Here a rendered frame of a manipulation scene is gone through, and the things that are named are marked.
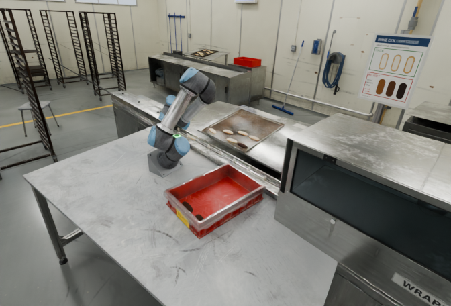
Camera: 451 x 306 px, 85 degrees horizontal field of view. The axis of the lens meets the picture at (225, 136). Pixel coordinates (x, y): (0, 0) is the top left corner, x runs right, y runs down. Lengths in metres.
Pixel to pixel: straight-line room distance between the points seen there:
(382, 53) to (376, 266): 1.34
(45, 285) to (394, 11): 5.31
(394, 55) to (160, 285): 1.86
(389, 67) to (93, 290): 2.55
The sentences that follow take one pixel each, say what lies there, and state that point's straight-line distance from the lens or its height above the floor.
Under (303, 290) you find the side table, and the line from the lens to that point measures 1.19.
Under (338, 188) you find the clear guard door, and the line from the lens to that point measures 1.11.
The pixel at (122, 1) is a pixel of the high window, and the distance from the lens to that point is 9.08.
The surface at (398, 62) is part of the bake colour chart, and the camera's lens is 2.00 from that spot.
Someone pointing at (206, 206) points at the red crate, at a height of 0.82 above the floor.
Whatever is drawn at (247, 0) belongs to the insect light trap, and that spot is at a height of 2.14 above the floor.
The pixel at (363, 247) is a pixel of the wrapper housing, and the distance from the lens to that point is 1.21.
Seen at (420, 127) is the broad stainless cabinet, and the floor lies 0.93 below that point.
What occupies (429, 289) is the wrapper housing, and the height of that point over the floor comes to 0.96.
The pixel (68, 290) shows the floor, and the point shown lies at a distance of 2.33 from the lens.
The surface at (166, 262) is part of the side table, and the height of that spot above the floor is 0.82.
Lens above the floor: 1.78
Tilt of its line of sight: 26 degrees down
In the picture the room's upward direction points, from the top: 2 degrees clockwise
